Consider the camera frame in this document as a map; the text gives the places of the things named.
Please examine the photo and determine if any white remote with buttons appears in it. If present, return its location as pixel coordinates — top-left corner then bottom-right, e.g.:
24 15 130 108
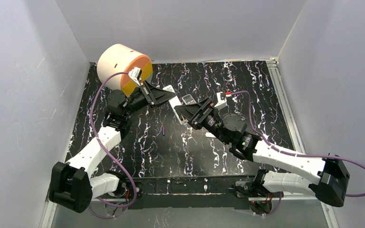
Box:
182 94 197 105

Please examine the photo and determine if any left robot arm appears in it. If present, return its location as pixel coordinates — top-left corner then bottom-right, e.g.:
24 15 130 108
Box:
48 81 176 213

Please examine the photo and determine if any round three-colour drawer box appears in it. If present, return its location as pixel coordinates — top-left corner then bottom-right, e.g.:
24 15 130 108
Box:
96 44 153 97

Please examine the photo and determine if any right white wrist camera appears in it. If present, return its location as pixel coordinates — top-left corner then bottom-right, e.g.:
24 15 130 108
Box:
214 92 231 110

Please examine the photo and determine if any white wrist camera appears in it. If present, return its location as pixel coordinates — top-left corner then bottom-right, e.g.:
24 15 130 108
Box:
214 92 231 110
128 67 142 87

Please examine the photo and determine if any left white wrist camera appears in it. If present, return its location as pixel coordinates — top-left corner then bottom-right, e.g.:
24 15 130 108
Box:
128 67 142 87

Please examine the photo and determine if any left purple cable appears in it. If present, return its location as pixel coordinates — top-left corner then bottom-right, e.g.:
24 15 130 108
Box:
87 72 137 220

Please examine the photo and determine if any purple cable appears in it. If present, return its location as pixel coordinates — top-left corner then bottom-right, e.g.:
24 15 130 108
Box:
228 90 365 198
87 72 137 220

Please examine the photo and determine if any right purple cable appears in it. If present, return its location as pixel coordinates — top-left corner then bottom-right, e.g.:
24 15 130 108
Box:
228 90 365 198

